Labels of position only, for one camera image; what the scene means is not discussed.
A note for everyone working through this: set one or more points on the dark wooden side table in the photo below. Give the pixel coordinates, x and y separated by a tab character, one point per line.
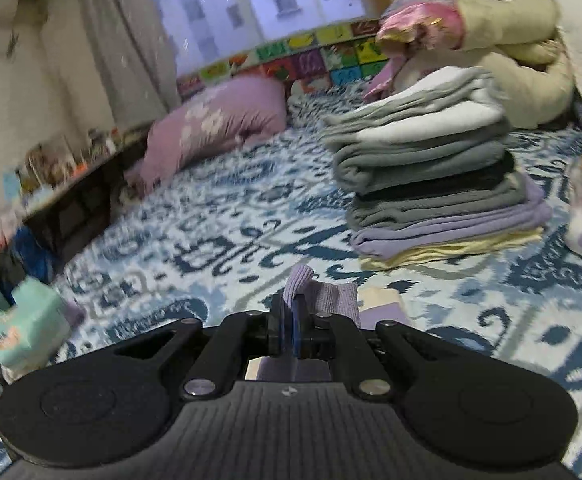
71	205

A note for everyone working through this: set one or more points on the blue white patterned bed cover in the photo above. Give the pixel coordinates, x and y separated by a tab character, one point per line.
221	220

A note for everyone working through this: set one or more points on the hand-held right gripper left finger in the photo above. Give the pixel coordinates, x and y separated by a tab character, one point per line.
283	327

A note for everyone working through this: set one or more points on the lavender knit sweater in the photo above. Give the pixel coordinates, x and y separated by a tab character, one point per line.
338	297

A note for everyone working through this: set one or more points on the cream quilted bedding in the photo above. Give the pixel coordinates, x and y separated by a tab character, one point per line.
516	60

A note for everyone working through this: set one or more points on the teal box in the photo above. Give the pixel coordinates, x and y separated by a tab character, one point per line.
26	325

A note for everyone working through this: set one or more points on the beige curtain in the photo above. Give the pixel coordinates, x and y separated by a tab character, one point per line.
116	35

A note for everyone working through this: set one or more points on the pink floral pillow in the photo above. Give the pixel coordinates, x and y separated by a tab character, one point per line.
211	125

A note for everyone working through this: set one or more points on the pink satin cloth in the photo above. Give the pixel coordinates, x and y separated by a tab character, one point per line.
421	20

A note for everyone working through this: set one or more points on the blue bag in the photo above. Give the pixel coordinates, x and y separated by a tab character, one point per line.
33	255

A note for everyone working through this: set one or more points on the clutter of small items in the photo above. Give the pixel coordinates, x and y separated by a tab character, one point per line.
56	155

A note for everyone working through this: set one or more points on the stack of folded clothes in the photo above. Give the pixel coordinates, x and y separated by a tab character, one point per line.
421	160

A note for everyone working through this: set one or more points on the colourful alphabet foam mat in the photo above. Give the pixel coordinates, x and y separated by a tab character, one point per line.
316	55

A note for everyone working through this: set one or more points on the window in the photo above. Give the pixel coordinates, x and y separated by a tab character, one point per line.
256	5

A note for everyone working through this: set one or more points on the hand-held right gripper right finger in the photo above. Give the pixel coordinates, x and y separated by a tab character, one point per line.
301	330

